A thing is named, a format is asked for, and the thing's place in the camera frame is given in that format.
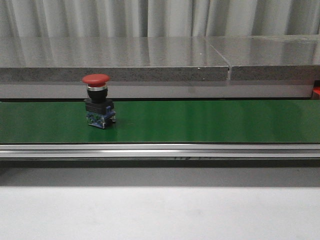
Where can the red mushroom push button switch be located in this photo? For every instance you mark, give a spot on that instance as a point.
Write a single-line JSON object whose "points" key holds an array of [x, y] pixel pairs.
{"points": [[100, 111]]}

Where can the green conveyor belt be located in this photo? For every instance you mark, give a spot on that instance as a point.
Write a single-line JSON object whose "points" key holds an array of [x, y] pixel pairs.
{"points": [[182, 121]]}

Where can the grey speckled stone slab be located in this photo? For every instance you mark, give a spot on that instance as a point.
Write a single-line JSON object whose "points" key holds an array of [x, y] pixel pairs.
{"points": [[133, 59]]}

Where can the white cabinet panel under slab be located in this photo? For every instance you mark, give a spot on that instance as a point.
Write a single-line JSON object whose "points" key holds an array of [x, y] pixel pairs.
{"points": [[161, 90]]}

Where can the red object at edge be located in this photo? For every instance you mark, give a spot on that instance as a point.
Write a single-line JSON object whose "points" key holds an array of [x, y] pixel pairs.
{"points": [[316, 93]]}

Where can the grey pleated curtain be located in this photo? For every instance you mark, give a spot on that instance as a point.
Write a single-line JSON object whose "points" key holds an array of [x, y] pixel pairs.
{"points": [[158, 18]]}

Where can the aluminium conveyor side rail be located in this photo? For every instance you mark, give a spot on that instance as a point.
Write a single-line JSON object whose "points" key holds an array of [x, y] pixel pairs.
{"points": [[161, 150]]}

